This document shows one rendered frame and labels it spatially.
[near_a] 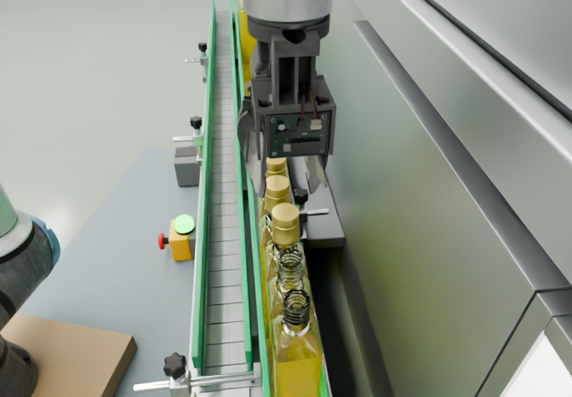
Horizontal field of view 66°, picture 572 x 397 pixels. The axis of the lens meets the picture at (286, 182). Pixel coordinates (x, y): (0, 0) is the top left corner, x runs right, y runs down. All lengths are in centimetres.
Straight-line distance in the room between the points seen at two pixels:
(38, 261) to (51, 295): 26
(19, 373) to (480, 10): 82
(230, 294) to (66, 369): 31
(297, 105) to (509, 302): 21
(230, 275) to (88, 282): 37
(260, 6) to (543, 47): 20
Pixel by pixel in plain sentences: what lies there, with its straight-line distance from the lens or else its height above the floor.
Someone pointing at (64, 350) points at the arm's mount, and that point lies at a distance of 94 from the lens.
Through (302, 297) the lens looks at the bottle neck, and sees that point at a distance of 49.
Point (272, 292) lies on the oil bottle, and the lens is 55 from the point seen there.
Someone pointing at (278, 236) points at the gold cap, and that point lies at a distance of 55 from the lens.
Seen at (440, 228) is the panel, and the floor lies 126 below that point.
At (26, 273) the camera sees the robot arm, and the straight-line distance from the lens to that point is 83.
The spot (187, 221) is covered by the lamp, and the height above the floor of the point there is 85.
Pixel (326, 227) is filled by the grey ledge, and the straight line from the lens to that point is 93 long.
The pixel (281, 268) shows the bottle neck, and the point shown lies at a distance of 51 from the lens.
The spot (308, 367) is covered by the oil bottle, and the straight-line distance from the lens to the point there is 55.
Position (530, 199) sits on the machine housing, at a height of 135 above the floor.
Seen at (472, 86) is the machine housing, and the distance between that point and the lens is 36.
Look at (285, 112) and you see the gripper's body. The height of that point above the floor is 134.
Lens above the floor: 153
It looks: 39 degrees down
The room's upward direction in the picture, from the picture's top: straight up
